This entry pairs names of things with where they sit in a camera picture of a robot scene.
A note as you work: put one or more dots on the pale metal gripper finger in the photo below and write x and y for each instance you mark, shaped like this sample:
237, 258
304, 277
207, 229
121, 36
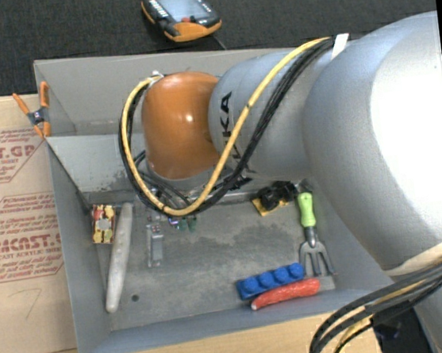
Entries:
158, 249
149, 248

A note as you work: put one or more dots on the pale grey long stick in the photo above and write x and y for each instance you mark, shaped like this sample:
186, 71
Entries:
119, 252

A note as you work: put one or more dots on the red and yellow patterned box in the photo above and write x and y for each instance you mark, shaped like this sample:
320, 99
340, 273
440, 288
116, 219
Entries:
103, 225

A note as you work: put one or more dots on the grey metal bin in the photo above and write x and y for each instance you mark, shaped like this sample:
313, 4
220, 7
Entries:
211, 261

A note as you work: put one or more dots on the black and yellow toy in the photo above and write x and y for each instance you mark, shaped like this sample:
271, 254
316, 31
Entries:
273, 197

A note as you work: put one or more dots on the blue toy building brick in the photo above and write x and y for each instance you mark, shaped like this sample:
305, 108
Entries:
270, 281

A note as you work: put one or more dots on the brown cardboard board, red print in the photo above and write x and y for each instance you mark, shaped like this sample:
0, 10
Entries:
28, 299

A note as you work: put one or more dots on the red toy chili pepper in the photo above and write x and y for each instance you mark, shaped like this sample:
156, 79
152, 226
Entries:
287, 293

